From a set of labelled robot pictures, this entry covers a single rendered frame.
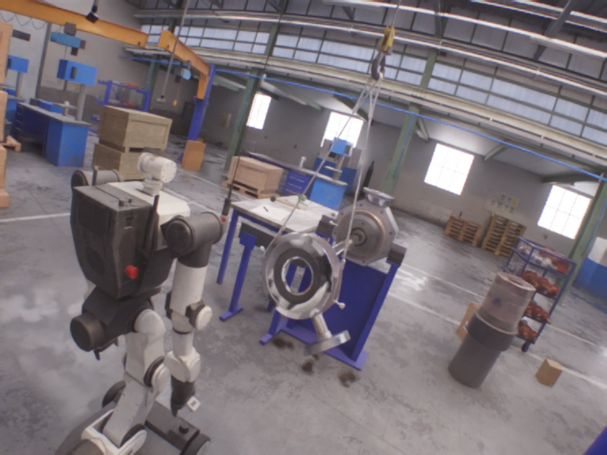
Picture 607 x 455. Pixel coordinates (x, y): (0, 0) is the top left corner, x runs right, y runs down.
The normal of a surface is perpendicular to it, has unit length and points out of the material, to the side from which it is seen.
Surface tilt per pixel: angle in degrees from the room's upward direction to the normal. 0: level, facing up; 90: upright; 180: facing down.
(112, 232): 90
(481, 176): 90
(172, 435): 45
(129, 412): 60
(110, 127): 90
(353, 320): 90
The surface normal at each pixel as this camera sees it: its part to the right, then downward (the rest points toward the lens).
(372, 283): -0.41, 0.11
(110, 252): -0.40, 0.38
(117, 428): -0.04, -0.54
